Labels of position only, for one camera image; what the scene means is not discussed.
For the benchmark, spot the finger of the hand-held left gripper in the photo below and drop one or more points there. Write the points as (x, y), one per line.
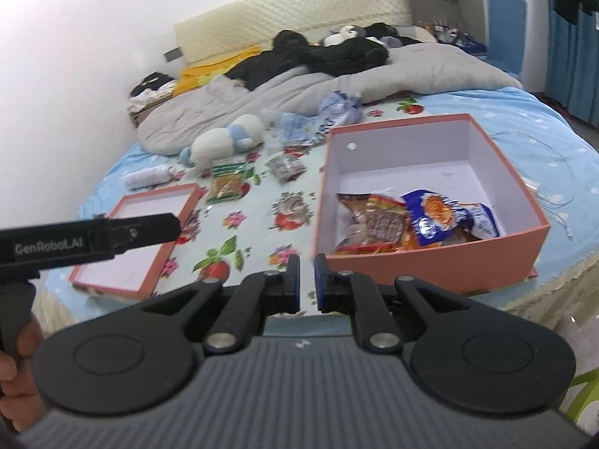
(145, 231)

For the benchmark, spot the blue printed bedsheet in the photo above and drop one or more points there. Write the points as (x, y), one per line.
(262, 224)

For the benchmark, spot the grey wall switch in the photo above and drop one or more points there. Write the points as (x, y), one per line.
(172, 55)

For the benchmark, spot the black white cloth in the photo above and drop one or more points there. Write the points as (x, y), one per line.
(344, 35)

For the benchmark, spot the green stool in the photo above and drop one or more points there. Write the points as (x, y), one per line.
(582, 397)

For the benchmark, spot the clear crumpled plastic packet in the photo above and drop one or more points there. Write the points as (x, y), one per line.
(290, 126)

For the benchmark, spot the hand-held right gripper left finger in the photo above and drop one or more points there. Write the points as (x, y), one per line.
(293, 285)

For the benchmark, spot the person's left hand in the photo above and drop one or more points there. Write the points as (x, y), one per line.
(21, 383)

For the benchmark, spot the grey duvet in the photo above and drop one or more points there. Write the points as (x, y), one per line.
(421, 70)

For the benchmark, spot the small dark snack packet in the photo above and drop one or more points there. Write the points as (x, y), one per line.
(284, 168)

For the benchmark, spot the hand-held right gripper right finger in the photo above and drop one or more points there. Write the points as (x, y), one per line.
(319, 285)

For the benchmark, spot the row of small bottles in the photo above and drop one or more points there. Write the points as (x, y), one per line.
(444, 28)

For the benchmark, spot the blue chair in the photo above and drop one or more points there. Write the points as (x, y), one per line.
(507, 32)

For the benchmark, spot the white blue plush toy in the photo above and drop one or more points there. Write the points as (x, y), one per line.
(224, 142)

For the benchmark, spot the yellow cloth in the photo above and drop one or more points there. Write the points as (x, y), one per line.
(206, 72)

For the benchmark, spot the pink cardboard box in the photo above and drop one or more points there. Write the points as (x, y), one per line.
(421, 149)

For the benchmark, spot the cream padded headboard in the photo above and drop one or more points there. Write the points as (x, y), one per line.
(290, 14)

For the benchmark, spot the green snack packet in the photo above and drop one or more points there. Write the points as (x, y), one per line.
(228, 180)

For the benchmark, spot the blue snack packet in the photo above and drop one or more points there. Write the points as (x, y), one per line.
(435, 217)

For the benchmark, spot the blue curtain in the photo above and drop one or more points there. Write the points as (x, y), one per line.
(575, 75)

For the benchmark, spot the black clothing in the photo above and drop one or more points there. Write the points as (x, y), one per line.
(327, 58)

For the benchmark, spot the pink box lid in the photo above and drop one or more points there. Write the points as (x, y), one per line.
(135, 238)

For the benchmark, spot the clear red-bordered snack packet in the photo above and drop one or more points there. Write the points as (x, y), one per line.
(381, 227)

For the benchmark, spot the pile of clothes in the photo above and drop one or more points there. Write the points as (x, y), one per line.
(149, 91)

